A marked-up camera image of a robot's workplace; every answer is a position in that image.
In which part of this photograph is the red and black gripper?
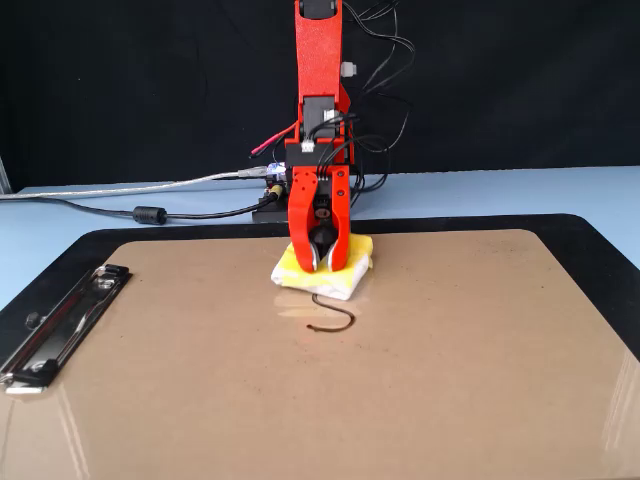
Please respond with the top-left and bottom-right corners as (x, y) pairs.
(285, 141), (354, 274)

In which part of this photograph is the dark marker mark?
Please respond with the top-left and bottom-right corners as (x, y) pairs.
(305, 293), (358, 333)

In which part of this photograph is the black desk mat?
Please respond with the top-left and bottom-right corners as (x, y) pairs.
(0, 213), (640, 362)

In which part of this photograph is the brown clipboard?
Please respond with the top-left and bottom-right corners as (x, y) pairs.
(0, 228), (640, 480)

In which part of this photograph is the silver metal clipboard clip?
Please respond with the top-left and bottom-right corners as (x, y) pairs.
(0, 263), (134, 396)

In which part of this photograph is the red wire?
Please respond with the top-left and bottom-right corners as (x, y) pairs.
(248, 122), (301, 160)

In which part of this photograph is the black cable with ferrite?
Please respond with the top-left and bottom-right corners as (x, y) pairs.
(37, 192), (281, 226)

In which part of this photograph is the silver braided USB cable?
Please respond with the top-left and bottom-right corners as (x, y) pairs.
(0, 167), (271, 202)

